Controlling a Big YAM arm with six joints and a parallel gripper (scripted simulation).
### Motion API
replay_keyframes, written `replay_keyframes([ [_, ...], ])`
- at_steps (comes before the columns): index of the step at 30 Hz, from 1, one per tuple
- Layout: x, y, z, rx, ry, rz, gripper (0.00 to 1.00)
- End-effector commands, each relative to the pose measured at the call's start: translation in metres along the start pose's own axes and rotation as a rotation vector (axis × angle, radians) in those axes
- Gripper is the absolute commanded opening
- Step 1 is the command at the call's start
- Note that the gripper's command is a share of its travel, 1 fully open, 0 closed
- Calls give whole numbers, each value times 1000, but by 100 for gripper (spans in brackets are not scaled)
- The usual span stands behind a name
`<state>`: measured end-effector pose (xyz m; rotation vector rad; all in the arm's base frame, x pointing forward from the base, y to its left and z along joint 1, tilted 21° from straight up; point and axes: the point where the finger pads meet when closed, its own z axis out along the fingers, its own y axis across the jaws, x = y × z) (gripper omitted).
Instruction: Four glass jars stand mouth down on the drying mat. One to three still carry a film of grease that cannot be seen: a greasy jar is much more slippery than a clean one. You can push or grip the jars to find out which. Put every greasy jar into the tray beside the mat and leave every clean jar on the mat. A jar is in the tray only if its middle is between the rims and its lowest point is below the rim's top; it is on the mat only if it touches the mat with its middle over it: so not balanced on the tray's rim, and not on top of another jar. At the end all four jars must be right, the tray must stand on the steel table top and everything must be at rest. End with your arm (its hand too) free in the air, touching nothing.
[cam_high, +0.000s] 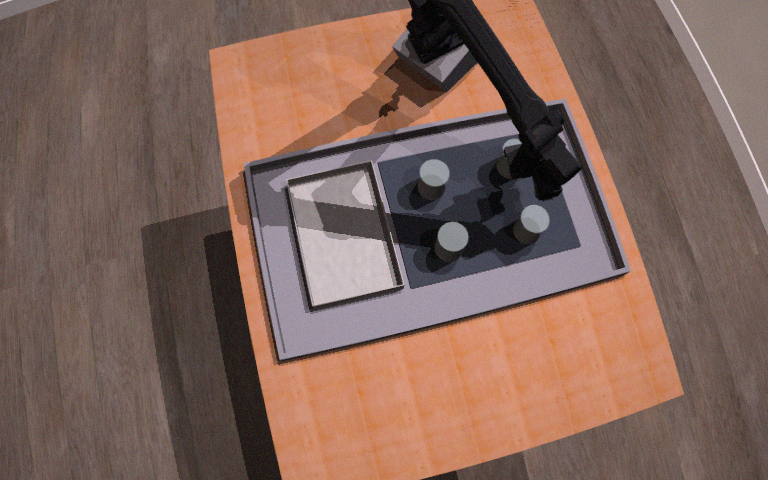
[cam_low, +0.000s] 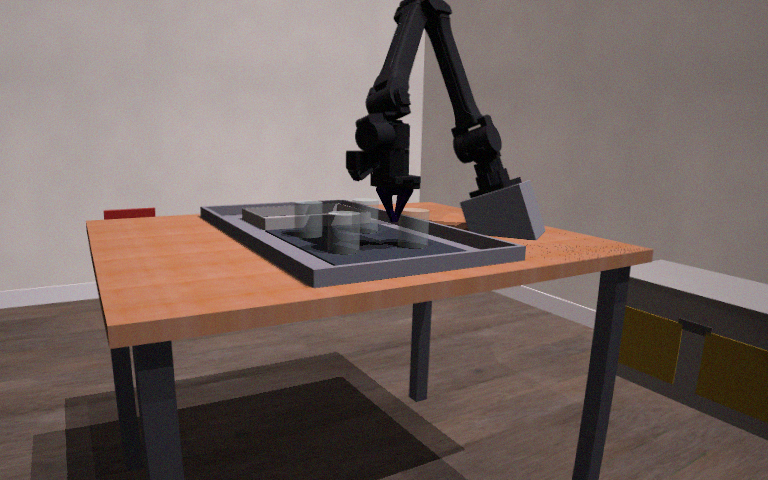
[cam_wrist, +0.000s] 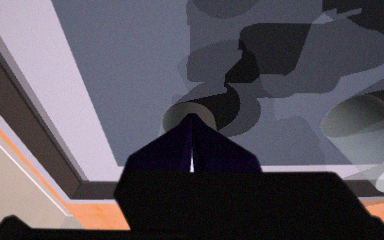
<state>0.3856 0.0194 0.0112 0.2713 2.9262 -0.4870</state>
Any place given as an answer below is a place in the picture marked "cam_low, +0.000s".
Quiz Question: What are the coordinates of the white shallow rectangular tray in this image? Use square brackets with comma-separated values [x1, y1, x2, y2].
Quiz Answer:
[242, 203, 352, 230]

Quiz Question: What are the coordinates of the clear glass cylinder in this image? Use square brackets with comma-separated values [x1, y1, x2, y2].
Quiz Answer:
[352, 198, 379, 234]
[328, 211, 360, 255]
[398, 208, 430, 249]
[295, 201, 323, 238]

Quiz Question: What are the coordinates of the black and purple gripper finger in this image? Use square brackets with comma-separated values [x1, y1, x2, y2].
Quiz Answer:
[382, 188, 413, 222]
[376, 187, 403, 219]

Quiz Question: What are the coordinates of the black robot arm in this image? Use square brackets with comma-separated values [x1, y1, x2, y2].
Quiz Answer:
[346, 0, 522, 198]

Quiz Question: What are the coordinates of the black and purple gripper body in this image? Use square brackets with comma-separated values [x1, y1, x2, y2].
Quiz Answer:
[370, 150, 421, 189]

